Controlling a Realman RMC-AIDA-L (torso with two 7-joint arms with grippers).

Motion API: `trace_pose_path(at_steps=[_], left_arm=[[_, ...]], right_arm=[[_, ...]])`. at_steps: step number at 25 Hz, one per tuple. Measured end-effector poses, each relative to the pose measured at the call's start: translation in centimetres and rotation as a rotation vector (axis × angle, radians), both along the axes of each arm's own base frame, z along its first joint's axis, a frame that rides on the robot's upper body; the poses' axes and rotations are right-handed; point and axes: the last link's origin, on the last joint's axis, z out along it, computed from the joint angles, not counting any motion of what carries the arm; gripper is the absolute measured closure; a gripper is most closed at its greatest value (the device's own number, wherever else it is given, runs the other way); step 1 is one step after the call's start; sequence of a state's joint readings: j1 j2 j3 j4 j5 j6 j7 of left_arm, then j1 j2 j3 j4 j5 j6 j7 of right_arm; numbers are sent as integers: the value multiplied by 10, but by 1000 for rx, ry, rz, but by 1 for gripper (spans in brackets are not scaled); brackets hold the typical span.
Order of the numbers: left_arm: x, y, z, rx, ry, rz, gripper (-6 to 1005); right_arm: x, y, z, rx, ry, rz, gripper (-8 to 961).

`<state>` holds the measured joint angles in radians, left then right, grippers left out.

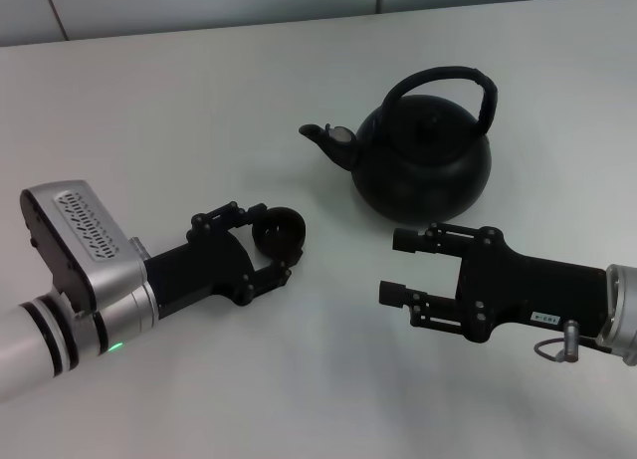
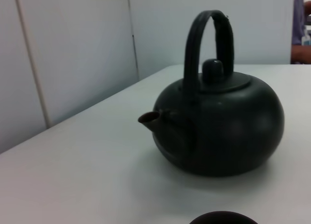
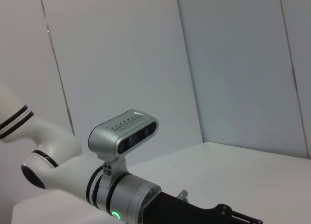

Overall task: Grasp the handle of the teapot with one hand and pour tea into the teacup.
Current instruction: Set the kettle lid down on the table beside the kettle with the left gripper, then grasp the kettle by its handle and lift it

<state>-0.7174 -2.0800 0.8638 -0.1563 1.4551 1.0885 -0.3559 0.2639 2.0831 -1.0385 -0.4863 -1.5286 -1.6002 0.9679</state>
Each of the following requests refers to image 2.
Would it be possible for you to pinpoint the black round teapot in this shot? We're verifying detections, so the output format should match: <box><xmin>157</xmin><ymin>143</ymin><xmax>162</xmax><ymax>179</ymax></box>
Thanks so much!
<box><xmin>138</xmin><ymin>9</ymin><xmax>285</xmax><ymax>178</ymax></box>

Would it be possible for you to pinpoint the small dark teacup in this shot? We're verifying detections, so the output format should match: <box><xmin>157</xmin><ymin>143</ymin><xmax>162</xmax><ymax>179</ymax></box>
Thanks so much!
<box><xmin>189</xmin><ymin>204</ymin><xmax>259</xmax><ymax>224</ymax></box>

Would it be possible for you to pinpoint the person in purple shirt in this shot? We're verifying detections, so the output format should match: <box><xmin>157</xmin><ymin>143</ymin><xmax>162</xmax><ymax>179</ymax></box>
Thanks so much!
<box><xmin>290</xmin><ymin>0</ymin><xmax>311</xmax><ymax>65</ymax></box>

